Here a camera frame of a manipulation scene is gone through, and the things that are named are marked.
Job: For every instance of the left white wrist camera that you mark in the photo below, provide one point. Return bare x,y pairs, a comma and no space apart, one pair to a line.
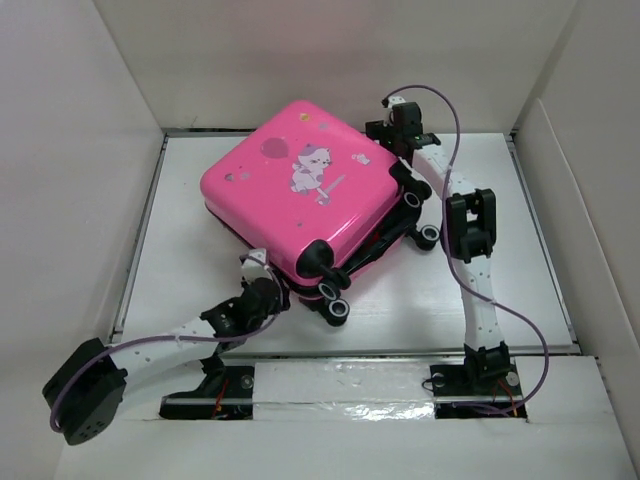
254,265

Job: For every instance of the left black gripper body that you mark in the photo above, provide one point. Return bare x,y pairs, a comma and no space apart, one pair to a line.
274,308

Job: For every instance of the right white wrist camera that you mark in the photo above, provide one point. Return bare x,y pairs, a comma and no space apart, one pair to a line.
391,101

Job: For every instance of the pink hard-shell suitcase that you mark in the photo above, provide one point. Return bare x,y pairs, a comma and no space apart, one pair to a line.
322,198

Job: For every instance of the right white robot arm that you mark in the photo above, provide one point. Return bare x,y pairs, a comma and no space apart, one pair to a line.
468,234

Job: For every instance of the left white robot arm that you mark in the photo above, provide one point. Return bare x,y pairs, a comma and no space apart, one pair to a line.
86,391

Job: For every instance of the metal base rail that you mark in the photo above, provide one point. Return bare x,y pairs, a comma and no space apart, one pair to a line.
151,399

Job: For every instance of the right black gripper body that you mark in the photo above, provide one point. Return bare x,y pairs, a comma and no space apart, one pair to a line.
397,137

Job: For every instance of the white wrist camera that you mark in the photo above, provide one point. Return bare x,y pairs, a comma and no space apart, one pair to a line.
254,265
391,101

